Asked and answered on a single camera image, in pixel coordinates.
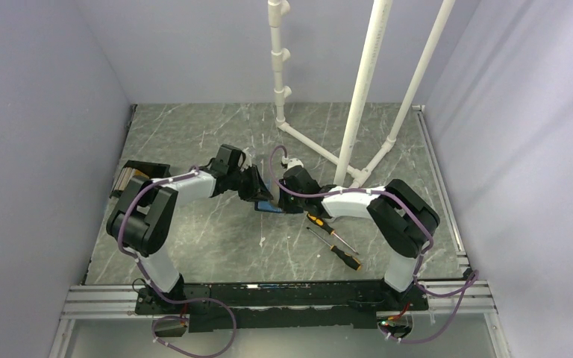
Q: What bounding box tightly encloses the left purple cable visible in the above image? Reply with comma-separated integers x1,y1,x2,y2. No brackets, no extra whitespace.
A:
116,165,238,358

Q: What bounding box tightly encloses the upper yellow black screwdriver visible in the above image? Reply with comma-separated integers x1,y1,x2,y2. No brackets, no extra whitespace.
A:
307,213,359,254

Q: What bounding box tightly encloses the dark blue card holder wallet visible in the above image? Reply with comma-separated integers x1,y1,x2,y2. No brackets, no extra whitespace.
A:
254,180,284,213

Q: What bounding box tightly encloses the lower yellow black screwdriver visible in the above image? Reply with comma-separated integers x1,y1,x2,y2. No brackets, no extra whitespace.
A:
307,227,362,271

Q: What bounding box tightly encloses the aluminium extrusion rail frame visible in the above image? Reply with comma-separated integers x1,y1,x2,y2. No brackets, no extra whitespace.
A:
48,104,514,358

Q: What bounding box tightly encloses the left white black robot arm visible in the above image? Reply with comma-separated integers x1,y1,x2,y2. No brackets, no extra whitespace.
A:
106,145,274,313

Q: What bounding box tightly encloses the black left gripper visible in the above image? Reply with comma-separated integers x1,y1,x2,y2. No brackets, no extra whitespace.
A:
228,164,274,202

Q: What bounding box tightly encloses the white PVC pipe frame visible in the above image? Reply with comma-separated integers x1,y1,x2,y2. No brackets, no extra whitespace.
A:
267,0,456,188

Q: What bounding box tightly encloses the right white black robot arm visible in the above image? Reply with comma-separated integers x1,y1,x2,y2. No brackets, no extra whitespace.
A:
277,165,440,310

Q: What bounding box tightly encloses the black card storage box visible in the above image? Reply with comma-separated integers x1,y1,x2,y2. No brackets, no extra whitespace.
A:
110,160,170,198

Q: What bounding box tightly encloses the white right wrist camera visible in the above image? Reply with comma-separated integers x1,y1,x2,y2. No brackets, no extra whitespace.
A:
283,158,304,170

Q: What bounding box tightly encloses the yellow black screwdriver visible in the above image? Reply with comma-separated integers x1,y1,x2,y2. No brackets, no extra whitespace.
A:
307,227,362,271
307,213,359,254

